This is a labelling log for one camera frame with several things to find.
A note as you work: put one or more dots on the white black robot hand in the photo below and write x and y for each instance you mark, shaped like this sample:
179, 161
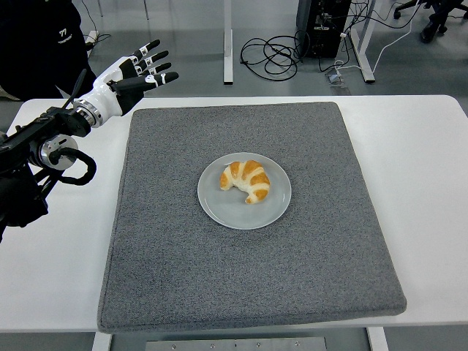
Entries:
106, 97

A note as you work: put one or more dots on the golden croissant bread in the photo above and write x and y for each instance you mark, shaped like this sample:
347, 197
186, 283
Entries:
252, 179

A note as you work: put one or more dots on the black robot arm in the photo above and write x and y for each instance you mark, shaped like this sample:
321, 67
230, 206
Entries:
36, 127

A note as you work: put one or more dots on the pale grey round plate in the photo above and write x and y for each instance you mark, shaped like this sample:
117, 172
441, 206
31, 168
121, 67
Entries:
237, 215

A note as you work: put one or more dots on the grey metal plate with screws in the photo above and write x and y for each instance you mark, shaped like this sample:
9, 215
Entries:
219, 345

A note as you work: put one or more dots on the white power strip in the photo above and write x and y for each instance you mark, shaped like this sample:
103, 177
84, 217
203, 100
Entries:
92, 37

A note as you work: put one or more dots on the person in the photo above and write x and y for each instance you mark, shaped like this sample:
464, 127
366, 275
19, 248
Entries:
40, 55

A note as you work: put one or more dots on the straight white desk leg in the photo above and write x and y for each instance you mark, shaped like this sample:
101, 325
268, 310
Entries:
227, 55

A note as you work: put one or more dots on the black computer tower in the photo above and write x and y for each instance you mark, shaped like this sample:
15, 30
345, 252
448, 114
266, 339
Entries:
314, 44

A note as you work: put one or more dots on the grey floor socket box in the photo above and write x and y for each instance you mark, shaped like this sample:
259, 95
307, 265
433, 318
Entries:
334, 78

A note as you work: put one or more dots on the grey fabric mat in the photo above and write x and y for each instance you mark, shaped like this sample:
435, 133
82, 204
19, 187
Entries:
256, 274

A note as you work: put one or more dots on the white table leg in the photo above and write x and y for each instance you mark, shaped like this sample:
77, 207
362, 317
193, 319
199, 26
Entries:
100, 343
378, 342

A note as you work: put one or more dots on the grey table crossbeam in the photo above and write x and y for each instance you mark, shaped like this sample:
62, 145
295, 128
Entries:
128, 343

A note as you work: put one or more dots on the slanted white desk leg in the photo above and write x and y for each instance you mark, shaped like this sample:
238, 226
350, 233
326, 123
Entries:
365, 69

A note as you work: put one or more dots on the black office chair base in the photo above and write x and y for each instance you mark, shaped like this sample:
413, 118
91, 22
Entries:
406, 6

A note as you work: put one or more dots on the person's leg with black shoe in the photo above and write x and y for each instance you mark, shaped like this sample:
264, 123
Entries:
429, 31

